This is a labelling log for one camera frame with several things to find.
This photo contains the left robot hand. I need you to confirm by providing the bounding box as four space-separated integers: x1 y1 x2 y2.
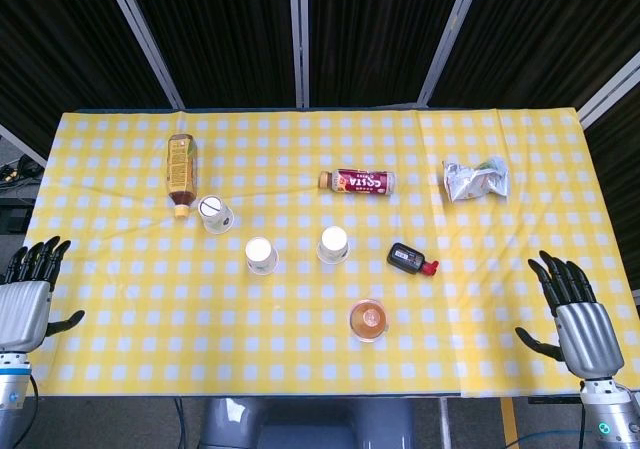
0 236 86 355

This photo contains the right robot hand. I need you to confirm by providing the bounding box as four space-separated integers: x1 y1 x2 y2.
514 250 626 383

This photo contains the paper cup with line mark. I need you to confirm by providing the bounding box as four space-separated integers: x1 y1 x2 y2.
197 194 235 234

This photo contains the white paper cup leaf print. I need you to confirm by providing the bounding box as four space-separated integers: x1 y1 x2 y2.
316 225 351 265
244 237 279 276

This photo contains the grey table leg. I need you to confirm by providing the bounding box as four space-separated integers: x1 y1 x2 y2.
438 397 454 449

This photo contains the crumpled silver snack bag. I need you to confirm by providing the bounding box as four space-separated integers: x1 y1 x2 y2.
442 156 511 204

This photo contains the black bottle red cap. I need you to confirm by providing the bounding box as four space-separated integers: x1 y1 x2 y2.
386 242 440 277

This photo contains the amber tea bottle yellow label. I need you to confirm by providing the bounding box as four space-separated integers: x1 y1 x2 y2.
165 133 200 220

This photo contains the yellow white checkered tablecloth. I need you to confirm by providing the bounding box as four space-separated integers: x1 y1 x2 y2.
0 110 640 400

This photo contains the red Costa coffee bottle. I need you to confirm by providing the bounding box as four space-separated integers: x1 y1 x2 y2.
318 167 398 196

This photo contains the grey robot torso base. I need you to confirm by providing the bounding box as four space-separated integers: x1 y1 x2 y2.
202 397 416 449

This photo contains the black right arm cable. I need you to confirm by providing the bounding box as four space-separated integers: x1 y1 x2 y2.
578 381 587 449

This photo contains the blue floor cable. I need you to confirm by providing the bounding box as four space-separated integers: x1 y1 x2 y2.
514 429 584 449
174 397 191 449

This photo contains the black equipment with cables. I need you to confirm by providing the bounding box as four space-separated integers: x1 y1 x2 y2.
0 154 45 236

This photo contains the white partition frame post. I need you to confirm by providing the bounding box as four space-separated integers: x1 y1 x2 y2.
0 123 49 168
417 0 486 106
577 51 640 130
99 0 186 109
288 0 311 109

